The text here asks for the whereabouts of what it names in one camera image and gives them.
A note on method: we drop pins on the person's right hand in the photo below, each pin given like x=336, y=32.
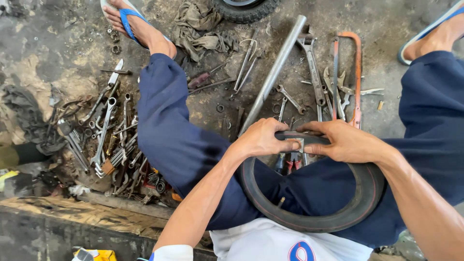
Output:
x=350, y=143

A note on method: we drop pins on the person's left hand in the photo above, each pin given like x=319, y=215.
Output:
x=259, y=139

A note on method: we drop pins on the grey square tube patch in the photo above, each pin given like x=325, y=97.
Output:
x=298, y=140

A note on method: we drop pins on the black rubber tube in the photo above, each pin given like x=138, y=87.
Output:
x=366, y=195

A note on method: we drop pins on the steel combination wrench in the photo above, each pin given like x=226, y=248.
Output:
x=290, y=99

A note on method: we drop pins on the steel locking pliers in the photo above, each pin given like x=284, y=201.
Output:
x=331, y=87

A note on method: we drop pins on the thin rusty metal rod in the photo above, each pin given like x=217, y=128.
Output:
x=212, y=85

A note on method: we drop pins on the long grey metal pipe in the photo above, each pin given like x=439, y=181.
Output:
x=275, y=69

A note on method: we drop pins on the thin steel tyre levers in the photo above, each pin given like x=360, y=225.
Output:
x=246, y=65

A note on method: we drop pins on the navy blue trousers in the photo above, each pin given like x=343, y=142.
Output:
x=181, y=145

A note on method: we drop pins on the large adjustable wrench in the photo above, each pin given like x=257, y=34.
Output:
x=313, y=72

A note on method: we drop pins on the white printed shirt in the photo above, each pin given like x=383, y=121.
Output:
x=261, y=241

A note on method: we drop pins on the dirty grey rag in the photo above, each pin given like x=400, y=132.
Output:
x=197, y=29

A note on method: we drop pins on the black knobbly tyre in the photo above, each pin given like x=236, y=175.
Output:
x=246, y=12

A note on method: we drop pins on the person's right foot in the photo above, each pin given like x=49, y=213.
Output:
x=437, y=40

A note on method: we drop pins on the person's foot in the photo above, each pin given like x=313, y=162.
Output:
x=437, y=40
x=145, y=31

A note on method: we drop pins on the blue white flip-flop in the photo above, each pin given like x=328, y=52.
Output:
x=127, y=20
x=427, y=31

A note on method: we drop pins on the pile of steel wrenches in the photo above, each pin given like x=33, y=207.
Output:
x=105, y=134

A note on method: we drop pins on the person's left foot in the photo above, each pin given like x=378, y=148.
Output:
x=145, y=31

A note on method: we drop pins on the scattered nuts and washers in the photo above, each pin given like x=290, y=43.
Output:
x=114, y=40

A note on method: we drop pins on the worn wooden plank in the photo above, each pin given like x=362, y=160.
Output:
x=83, y=214

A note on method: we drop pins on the yellow cardboard box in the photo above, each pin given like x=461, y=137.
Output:
x=101, y=255

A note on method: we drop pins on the dark greasy cloth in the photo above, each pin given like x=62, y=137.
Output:
x=27, y=112

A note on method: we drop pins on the orange frame hacksaw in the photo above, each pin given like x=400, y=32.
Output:
x=358, y=72

